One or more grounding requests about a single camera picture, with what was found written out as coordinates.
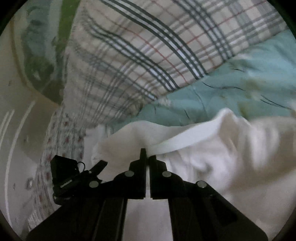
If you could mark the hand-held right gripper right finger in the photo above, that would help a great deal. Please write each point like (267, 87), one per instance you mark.
(159, 183)

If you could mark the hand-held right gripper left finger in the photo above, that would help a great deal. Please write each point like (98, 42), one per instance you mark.
(138, 183)

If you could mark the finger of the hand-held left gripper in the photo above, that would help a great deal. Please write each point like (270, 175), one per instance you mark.
(98, 167)

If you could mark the white garment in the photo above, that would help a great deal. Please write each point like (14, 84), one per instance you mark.
(231, 162)

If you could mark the pink floral bedsheet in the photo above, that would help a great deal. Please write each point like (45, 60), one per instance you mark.
(62, 143)

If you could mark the teal floral bedsheet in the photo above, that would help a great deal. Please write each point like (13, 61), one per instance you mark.
(231, 92)

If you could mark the plaid pillow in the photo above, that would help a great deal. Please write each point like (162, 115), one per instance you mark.
(143, 58)

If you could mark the green wall poster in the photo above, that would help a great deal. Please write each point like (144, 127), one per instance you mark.
(44, 58)

